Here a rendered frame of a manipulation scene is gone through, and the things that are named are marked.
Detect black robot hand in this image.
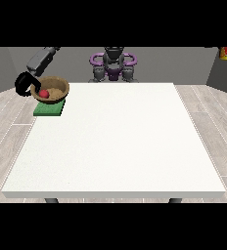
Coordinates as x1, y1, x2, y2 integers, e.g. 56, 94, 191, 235
14, 70, 42, 98

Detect brown wooden bowl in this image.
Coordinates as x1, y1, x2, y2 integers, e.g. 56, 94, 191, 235
30, 75, 70, 105

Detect small red ball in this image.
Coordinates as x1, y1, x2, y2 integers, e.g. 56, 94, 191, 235
38, 89, 50, 100

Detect green square pad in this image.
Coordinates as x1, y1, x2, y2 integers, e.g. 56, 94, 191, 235
32, 98, 67, 117

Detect grey robot trunk purple rings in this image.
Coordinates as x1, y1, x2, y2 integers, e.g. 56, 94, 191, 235
88, 47, 140, 84

